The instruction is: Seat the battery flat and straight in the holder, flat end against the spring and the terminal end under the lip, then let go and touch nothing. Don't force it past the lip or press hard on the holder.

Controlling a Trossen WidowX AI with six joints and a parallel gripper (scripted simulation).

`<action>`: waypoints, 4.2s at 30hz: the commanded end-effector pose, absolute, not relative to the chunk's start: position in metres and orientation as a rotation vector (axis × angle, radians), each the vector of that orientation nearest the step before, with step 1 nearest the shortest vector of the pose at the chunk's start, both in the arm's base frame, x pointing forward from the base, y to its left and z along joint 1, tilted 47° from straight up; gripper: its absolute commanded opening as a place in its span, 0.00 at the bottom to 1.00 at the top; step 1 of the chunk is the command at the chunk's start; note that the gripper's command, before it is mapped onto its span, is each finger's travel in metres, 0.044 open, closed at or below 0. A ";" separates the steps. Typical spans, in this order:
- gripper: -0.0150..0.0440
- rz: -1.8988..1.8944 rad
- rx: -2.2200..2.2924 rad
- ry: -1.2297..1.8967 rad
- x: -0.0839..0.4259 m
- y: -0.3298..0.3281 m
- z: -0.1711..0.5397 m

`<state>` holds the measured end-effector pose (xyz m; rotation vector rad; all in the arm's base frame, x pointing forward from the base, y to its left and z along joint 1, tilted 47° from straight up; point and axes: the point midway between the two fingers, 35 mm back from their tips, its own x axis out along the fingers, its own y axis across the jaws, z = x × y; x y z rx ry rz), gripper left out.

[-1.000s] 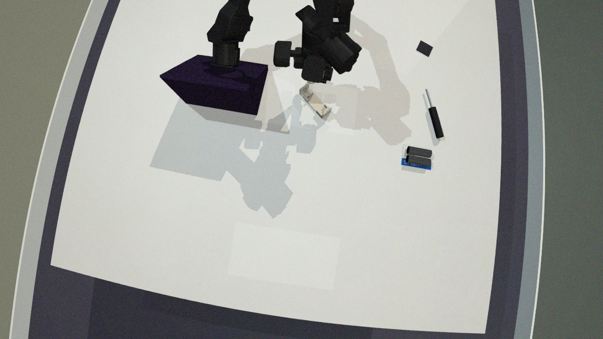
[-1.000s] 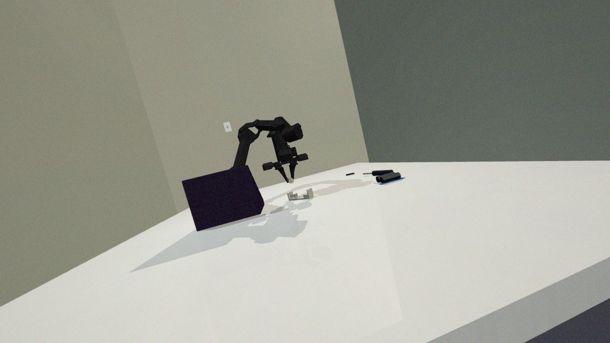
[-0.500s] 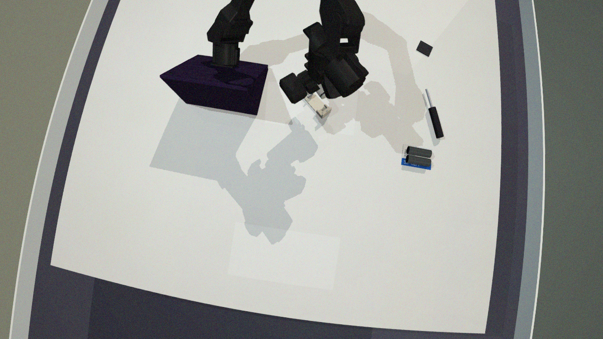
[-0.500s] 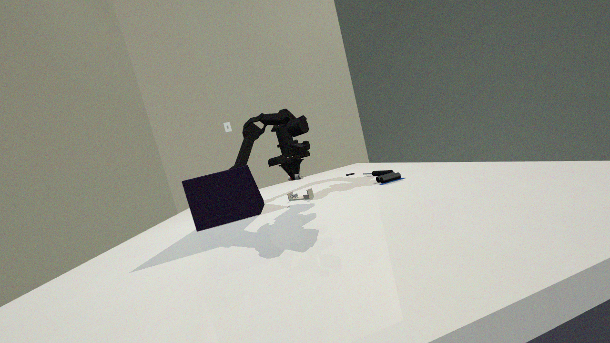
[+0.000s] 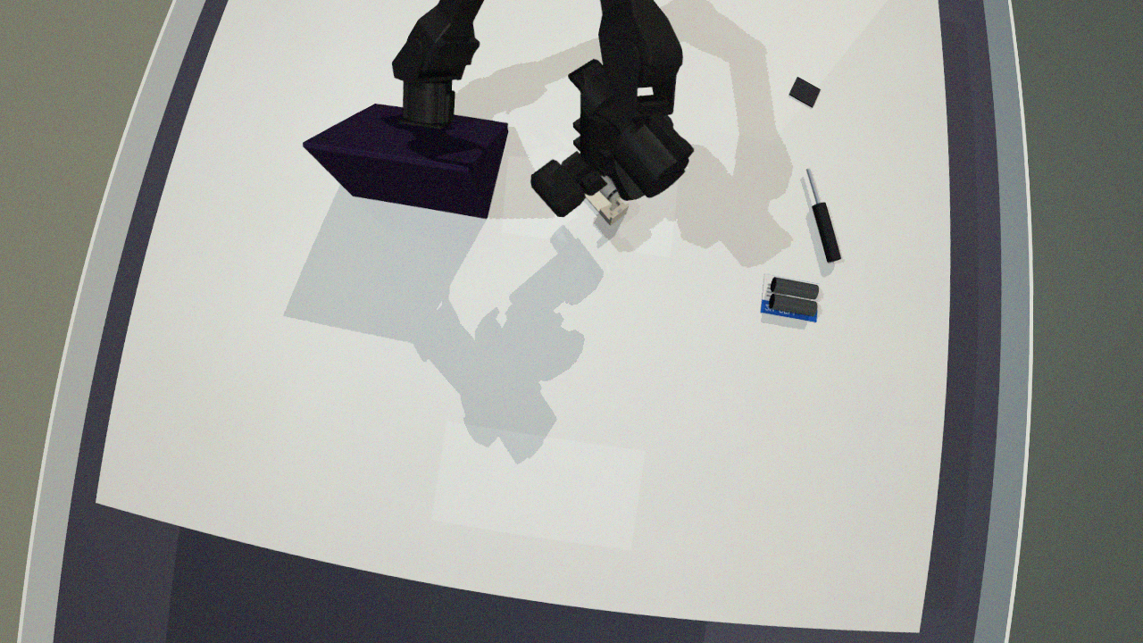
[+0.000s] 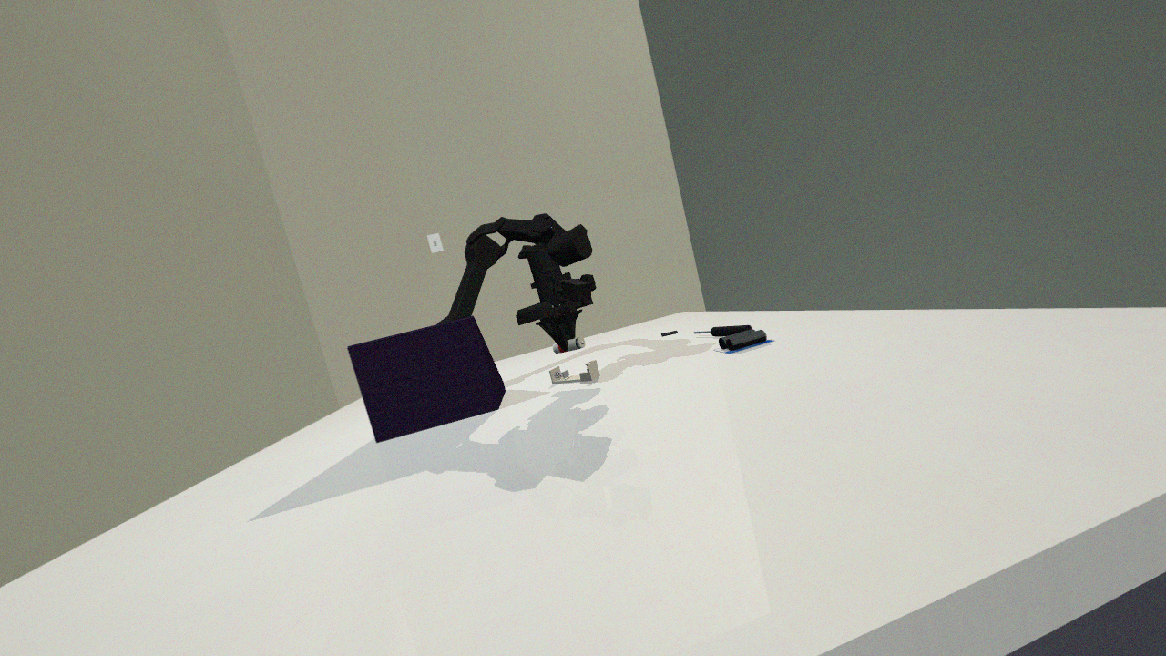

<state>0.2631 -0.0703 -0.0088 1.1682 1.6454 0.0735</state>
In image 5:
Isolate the blister pack of two batteries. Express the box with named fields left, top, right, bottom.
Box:
left=760, top=274, right=820, bottom=322

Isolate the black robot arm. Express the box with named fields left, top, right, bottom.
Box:
left=392, top=0, right=694, bottom=201

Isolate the black-handled screwdriver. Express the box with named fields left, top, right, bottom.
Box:
left=806, top=168, right=841, bottom=263

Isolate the grey cylinder with red band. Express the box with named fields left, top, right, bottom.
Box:
left=600, top=175, right=620, bottom=204

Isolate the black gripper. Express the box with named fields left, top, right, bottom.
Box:
left=530, top=118, right=613, bottom=217

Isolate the beige battery holder with spring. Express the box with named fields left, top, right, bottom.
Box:
left=585, top=191, right=629, bottom=226

